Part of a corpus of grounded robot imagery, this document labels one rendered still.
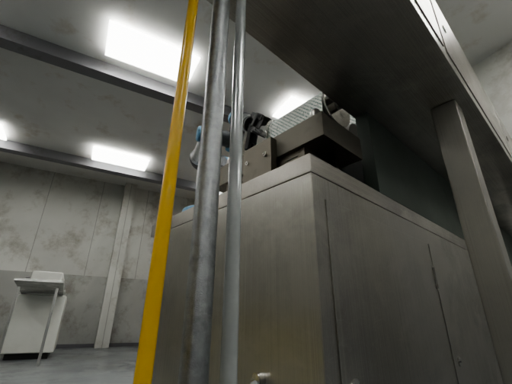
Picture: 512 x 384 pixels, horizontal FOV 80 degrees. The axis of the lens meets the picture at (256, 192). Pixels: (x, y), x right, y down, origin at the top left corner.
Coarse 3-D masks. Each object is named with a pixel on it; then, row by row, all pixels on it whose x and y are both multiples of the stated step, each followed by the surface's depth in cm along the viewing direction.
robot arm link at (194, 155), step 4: (200, 128) 137; (200, 132) 136; (196, 136) 140; (196, 148) 154; (192, 152) 168; (196, 152) 157; (192, 156) 167; (196, 156) 161; (192, 160) 167; (196, 160) 165; (192, 164) 170; (196, 164) 168; (196, 168) 174
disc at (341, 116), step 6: (324, 96) 93; (324, 102) 93; (330, 102) 94; (330, 108) 93; (336, 108) 96; (330, 114) 92; (336, 114) 95; (342, 114) 98; (348, 114) 101; (336, 120) 94; (342, 120) 97; (348, 120) 100
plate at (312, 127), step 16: (320, 112) 66; (304, 128) 68; (320, 128) 64; (336, 128) 68; (288, 144) 70; (304, 144) 67; (320, 144) 67; (336, 144) 67; (352, 144) 71; (336, 160) 73; (352, 160) 73; (224, 176) 87
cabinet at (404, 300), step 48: (288, 192) 58; (336, 192) 59; (288, 240) 54; (336, 240) 53; (384, 240) 67; (432, 240) 89; (240, 288) 60; (288, 288) 51; (336, 288) 49; (384, 288) 60; (432, 288) 78; (240, 336) 57; (288, 336) 49; (336, 336) 46; (384, 336) 55; (432, 336) 70; (480, 336) 94
